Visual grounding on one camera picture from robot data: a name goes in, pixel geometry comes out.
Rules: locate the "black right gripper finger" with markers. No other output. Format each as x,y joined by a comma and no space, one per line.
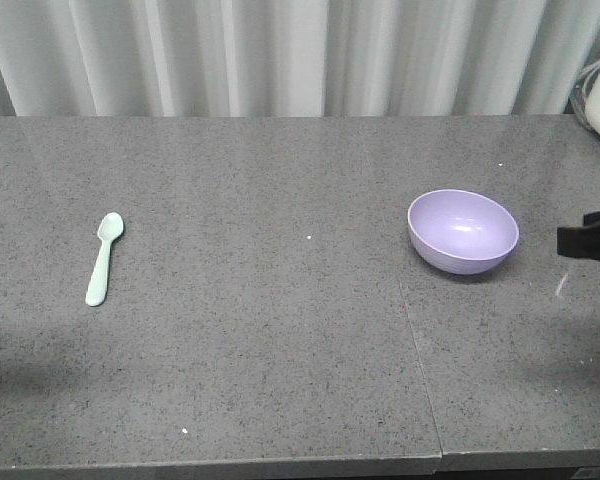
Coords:
580,242

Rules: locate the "lilac plastic bowl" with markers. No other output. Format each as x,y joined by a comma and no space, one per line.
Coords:
461,232

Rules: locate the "mint green plastic spoon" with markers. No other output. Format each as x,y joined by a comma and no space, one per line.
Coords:
111,228

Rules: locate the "white pleated curtain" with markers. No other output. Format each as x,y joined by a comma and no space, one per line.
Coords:
292,58

